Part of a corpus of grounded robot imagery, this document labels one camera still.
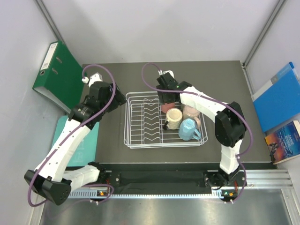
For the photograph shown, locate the teal cutting board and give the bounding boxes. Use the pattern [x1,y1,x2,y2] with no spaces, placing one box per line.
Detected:
[52,115,99,167]

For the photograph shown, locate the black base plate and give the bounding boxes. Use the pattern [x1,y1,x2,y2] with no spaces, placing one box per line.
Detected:
[100,163,246,195]

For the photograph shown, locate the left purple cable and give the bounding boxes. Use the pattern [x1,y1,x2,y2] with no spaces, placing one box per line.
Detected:
[27,64,117,208]

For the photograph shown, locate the red cup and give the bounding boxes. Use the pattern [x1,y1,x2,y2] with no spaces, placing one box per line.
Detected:
[161,103,175,113]

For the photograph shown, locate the cream mug black handle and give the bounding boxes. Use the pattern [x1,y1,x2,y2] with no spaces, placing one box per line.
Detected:
[163,108,183,130]

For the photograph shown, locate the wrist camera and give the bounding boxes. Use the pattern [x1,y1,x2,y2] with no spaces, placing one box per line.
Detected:
[158,70,174,78]
[82,73,103,88]

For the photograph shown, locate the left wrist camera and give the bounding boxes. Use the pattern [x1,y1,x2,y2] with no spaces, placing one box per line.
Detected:
[82,73,103,88]

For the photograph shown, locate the purple cable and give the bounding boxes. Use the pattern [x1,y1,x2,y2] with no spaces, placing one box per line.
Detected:
[142,62,255,204]
[27,64,117,208]

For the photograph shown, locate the blue folder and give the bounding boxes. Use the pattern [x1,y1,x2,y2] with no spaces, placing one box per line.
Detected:
[252,61,300,132]

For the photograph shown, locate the blue mug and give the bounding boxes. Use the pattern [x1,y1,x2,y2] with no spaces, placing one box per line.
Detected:
[179,118,201,141]

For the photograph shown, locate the pink mug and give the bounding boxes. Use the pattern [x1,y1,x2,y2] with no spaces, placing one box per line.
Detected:
[182,105,201,129]

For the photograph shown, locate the Jane Eyre book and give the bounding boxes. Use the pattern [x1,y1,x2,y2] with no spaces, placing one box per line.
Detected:
[265,120,300,165]

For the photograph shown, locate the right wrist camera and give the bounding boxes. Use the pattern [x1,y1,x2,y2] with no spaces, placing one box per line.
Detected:
[158,70,174,78]

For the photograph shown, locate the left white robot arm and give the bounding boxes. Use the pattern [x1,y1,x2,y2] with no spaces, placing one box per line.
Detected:
[24,81,126,205]

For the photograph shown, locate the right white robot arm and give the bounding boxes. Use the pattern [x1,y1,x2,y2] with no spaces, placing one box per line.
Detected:
[156,70,247,186]

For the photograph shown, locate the aluminium rail frame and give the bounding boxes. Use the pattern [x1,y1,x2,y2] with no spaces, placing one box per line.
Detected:
[29,164,300,225]

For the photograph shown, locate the green ring binder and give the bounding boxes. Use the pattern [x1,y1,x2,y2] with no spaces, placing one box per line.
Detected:
[32,41,84,114]

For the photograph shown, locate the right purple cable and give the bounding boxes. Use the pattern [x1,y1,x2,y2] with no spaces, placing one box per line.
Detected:
[142,62,255,204]

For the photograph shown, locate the white wire dish rack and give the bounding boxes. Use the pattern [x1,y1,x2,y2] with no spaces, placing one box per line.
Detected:
[124,91,208,149]

